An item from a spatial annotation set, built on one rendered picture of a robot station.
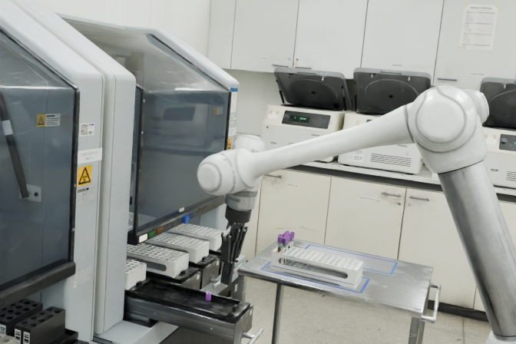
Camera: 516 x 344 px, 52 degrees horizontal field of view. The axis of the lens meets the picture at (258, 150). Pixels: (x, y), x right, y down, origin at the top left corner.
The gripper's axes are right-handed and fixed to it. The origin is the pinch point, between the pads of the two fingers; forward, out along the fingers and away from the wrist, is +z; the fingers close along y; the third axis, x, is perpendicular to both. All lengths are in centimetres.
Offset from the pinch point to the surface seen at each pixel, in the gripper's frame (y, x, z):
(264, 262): -31.1, -1.3, 5.6
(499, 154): -228, 63, -34
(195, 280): -9.1, -15.3, 10.8
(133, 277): 12.7, -24.1, 6.2
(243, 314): 6.3, 10.3, 7.3
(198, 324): 14.5, 1.0, 10.7
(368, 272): -46, 32, 2
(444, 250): -227, 45, 35
